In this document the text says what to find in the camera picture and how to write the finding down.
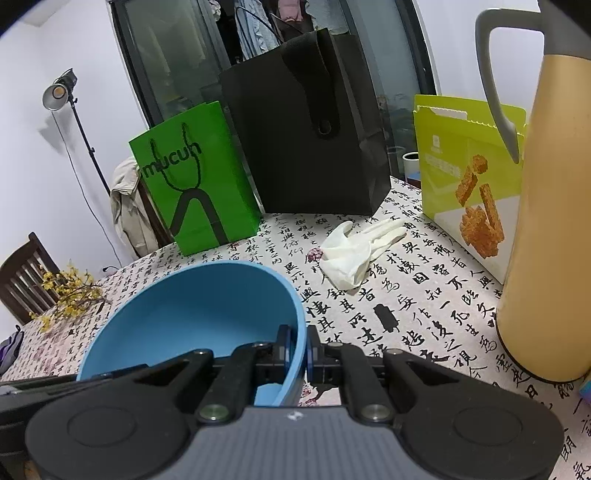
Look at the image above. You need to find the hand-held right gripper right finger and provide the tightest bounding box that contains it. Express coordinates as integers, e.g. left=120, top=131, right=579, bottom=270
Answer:
left=306, top=325, right=465, bottom=423

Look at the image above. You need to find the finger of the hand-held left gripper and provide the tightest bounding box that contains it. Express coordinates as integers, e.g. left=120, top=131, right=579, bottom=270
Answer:
left=76, top=364, right=151, bottom=384

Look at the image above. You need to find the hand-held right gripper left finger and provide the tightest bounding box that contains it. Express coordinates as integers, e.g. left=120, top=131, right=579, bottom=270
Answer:
left=131, top=324, right=293, bottom=423

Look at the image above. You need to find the blue bowl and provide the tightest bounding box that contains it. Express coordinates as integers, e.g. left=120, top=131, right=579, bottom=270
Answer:
left=76, top=261, right=308, bottom=407

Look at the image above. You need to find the purple grey cloth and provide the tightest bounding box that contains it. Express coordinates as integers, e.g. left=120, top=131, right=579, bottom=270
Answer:
left=0, top=325, right=25, bottom=376

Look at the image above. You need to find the yellow flower branch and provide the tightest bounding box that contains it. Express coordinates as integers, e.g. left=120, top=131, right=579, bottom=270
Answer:
left=28, top=263, right=109, bottom=333

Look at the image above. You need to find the white glove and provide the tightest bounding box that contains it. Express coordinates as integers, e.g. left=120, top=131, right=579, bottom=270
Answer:
left=320, top=218, right=407, bottom=291

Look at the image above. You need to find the calligraphy printed tablecloth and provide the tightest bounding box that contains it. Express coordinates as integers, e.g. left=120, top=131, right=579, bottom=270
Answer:
left=0, top=175, right=591, bottom=480

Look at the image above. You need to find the dark wooden chair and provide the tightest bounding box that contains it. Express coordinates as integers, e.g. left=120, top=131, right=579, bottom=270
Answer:
left=0, top=232, right=61, bottom=325

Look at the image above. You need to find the wooden chair under jacket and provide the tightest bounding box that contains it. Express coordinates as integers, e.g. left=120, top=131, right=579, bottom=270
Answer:
left=139, top=185, right=174, bottom=247

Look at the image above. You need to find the chair with beige jacket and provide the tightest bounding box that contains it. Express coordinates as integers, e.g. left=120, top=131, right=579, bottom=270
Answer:
left=110, top=157, right=160, bottom=259

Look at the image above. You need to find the green paper bag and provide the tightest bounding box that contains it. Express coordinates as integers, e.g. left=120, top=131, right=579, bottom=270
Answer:
left=128, top=100, right=262, bottom=257

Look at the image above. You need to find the black paper bag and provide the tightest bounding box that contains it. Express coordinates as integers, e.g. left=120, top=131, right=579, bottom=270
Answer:
left=218, top=4, right=393, bottom=217

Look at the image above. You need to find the yellow-green snack box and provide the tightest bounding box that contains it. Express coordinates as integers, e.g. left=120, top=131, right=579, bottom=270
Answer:
left=413, top=95, right=527, bottom=285

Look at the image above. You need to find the white cup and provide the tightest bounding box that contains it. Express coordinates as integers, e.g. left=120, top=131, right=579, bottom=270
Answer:
left=402, top=151, right=421, bottom=183

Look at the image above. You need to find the yellow thermos jug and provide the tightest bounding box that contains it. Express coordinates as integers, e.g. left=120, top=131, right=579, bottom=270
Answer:
left=475, top=7, right=591, bottom=384

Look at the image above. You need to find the studio lamp on stand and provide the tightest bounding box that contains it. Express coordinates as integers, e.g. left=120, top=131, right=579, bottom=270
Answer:
left=43, top=68, right=112, bottom=197

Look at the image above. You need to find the dark framed glass door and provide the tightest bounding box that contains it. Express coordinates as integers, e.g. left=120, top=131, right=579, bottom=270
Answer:
left=108, top=0, right=437, bottom=178

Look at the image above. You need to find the hanging blue shirt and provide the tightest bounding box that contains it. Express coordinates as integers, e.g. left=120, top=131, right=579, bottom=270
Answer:
left=233, top=0, right=280, bottom=61

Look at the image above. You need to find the hanging white garment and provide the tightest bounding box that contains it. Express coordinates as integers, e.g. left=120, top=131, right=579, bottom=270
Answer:
left=307, top=0, right=352, bottom=24

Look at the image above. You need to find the hanging pink garment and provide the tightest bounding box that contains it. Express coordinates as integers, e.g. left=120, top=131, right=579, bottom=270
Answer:
left=277, top=0, right=305, bottom=23

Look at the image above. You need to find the black lamp cable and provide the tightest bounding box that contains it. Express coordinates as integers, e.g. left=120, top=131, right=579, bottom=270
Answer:
left=50, top=111, right=123, bottom=268

